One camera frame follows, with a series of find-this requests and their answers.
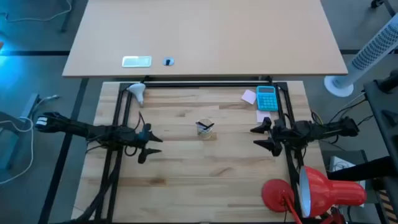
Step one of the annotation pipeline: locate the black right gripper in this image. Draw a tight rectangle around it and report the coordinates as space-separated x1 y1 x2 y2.
250 117 304 157

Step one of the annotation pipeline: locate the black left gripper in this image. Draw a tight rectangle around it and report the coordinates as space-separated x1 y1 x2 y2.
119 123 164 164

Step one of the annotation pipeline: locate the white globe lightbulb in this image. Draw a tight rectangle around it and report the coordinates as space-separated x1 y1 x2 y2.
127 83 147 108

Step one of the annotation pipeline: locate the red desk lamp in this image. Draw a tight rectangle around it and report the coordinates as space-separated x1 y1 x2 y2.
261 166 368 224

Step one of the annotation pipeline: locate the pink sticky note pad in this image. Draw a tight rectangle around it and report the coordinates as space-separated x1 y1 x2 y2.
256 110 272 124
241 89 257 105

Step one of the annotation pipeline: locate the blue calculator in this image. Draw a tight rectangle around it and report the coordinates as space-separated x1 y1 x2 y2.
256 85 279 112

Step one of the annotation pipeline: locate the white paper sheet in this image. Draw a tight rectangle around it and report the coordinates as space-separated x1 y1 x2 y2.
329 155 366 208

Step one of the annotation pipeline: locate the black beam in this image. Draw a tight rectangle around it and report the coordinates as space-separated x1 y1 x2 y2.
326 155 398 182

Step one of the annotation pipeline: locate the beige wooden desk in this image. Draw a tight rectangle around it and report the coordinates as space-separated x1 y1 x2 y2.
62 0 348 78

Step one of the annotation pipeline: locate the black equipment cart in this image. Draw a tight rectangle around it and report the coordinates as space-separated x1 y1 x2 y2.
363 70 398 224

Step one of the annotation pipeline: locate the grey desk leg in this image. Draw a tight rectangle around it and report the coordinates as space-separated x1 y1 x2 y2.
0 93 40 170

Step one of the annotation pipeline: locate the white tower fan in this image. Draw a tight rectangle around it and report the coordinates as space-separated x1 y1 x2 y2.
323 14 398 98

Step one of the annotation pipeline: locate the dark metal desk leg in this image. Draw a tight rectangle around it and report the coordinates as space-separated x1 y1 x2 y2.
60 0 75 33

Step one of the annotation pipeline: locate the black chair base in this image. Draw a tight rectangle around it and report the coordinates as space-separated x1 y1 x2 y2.
371 0 398 16

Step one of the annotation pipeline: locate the wire mesh pen cup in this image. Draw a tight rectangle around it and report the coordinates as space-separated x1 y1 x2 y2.
195 117 215 140

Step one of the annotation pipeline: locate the black aluminium table frame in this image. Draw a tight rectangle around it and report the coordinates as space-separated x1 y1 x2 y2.
93 81 308 224

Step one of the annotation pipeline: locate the black cable bundle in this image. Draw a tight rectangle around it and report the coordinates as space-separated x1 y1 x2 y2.
73 155 121 224

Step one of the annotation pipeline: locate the silver desk cable plate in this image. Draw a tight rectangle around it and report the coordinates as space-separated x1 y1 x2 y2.
121 55 152 68

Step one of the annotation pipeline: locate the white floor cable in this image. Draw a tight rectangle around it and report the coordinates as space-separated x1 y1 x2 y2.
0 94 60 186

